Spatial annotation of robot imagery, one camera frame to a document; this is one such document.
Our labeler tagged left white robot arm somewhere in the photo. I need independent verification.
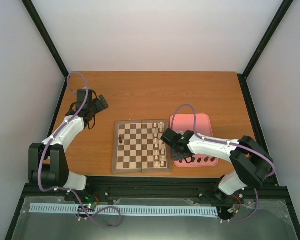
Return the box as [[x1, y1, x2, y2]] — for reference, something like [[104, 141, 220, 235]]
[[28, 88, 109, 202]]

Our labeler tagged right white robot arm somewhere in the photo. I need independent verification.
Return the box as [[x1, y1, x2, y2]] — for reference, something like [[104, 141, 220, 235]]
[[160, 128, 276, 196]]

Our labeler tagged wooden chess board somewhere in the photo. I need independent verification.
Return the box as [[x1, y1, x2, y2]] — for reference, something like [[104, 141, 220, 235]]
[[112, 119, 172, 174]]

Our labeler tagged pink plastic tray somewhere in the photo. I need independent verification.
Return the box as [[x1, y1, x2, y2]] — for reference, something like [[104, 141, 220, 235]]
[[169, 113, 219, 168]]

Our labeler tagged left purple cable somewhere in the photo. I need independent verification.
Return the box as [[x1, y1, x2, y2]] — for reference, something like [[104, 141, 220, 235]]
[[36, 71, 123, 229]]

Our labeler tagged black aluminium frame rail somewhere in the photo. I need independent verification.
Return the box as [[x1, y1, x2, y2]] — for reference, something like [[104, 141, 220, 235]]
[[22, 176, 290, 202]]

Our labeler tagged light blue cable duct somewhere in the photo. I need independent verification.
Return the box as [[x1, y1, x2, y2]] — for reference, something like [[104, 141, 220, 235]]
[[28, 203, 218, 218]]

